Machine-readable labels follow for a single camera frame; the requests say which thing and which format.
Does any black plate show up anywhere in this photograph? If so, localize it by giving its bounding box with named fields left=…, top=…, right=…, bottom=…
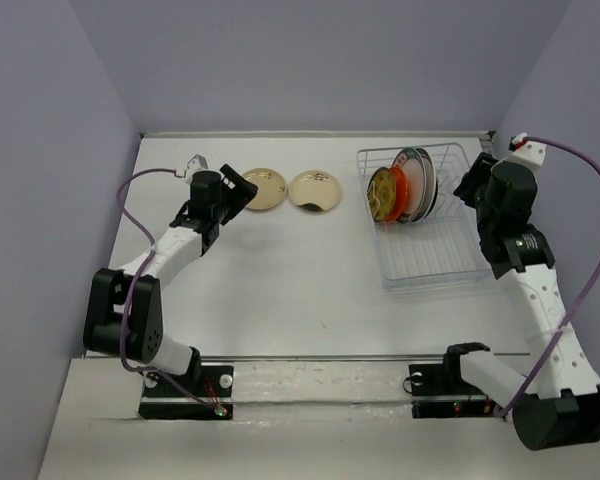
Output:
left=418, top=148, right=438, bottom=218

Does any green red striped plate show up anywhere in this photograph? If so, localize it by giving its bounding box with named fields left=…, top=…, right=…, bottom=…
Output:
left=413, top=147, right=438, bottom=222

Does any green rim lettered plate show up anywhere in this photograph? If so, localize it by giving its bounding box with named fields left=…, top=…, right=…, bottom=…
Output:
left=392, top=147, right=426, bottom=223

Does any orange plate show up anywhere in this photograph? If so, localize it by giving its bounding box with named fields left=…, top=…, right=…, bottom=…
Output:
left=387, top=166, right=409, bottom=222

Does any beige plate green patch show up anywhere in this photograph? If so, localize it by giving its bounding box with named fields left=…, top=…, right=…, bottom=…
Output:
left=288, top=170, right=343, bottom=213

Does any yellow brown patterned plate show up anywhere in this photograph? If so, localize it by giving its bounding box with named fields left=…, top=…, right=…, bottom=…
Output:
left=367, top=167, right=396, bottom=222

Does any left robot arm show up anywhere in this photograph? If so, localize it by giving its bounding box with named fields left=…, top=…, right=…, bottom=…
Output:
left=83, top=156, right=258, bottom=395

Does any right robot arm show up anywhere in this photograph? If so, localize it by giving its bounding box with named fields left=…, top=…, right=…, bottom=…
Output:
left=440, top=153, right=600, bottom=451

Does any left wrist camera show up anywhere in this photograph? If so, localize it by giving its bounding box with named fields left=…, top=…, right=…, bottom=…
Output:
left=178, top=154, right=209, bottom=178

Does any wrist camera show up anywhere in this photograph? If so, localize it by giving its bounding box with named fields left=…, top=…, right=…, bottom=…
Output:
left=504, top=133, right=547, bottom=174
left=178, top=154, right=209, bottom=178

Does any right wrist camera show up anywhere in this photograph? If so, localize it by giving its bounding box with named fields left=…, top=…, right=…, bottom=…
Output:
left=504, top=133, right=547, bottom=174

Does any white wire dish rack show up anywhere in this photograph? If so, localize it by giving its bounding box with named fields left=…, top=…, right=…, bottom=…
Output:
left=365, top=138, right=492, bottom=290

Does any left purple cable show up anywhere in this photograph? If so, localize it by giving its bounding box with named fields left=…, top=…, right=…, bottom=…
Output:
left=115, top=167, right=226, bottom=416

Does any purple cable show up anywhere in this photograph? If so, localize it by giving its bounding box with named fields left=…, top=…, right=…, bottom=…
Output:
left=492, top=135, right=600, bottom=419
left=115, top=167, right=226, bottom=416

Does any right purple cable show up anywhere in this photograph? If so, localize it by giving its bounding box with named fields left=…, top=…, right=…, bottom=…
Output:
left=492, top=135, right=600, bottom=419

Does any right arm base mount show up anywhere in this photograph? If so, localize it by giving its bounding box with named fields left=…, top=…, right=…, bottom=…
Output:
left=402, top=342, right=496, bottom=419

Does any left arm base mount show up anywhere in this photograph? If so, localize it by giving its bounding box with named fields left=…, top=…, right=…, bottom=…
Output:
left=137, top=363, right=234, bottom=421

